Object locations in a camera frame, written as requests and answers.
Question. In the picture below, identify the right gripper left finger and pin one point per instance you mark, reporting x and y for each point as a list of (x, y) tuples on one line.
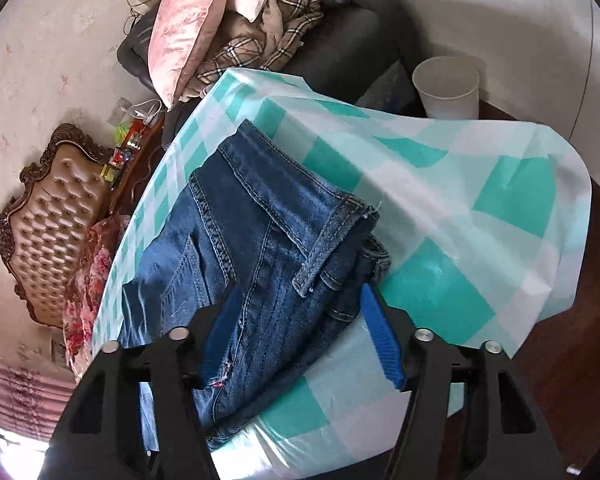
[(133, 415)]

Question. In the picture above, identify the tufted beige headboard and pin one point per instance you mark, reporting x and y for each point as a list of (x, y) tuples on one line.
[(43, 231)]

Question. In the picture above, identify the blue denim jeans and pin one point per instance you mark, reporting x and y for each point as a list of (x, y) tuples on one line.
[(297, 248)]

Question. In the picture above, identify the yellow jar on nightstand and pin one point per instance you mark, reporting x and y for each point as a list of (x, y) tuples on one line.
[(110, 173)]

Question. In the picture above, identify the beige plaid blanket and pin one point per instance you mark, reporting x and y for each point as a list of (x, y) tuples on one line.
[(266, 44)]

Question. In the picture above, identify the teal white checkered cloth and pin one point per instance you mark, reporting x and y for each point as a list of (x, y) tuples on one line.
[(485, 224)]

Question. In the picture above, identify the black leather armchair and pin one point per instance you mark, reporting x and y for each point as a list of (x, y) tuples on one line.
[(355, 43)]

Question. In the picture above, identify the dark wooden nightstand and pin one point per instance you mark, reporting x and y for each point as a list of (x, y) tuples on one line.
[(138, 171)]

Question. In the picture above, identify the red floral bed quilt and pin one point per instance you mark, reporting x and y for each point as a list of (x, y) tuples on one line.
[(83, 293)]

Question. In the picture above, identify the white plastic bin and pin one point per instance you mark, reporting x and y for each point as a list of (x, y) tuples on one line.
[(448, 87)]

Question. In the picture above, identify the large pink pillow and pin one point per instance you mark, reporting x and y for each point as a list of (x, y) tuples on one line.
[(180, 39)]

